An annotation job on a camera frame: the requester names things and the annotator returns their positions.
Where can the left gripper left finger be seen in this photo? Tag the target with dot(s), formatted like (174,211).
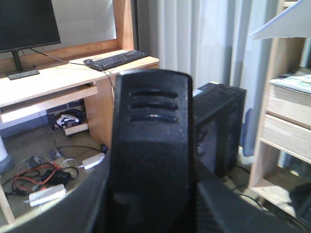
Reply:
(76,212)

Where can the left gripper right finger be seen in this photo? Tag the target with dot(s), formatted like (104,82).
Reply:
(220,210)

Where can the black stapler with orange button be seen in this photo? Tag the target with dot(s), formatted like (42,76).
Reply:
(151,186)

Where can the white paper sheet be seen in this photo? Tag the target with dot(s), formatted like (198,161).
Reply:
(295,21)

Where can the white power adapter far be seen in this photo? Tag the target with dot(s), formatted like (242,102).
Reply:
(87,163)

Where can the white power adapter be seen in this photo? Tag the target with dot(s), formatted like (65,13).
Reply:
(46,195)
(87,163)

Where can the white power adapter near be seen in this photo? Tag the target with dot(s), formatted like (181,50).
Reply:
(46,195)

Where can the wooden shelf unit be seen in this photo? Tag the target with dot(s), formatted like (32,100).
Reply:
(284,125)

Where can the wooden caster box with clutter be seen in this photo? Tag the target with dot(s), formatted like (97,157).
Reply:
(70,117)

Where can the black computer tower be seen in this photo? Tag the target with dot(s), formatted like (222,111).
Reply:
(217,116)

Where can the black keyboard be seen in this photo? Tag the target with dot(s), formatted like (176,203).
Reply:
(114,61)

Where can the grey window curtain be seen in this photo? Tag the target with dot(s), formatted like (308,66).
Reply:
(210,40)

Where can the black computer monitor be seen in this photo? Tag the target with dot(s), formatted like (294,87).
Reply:
(26,24)

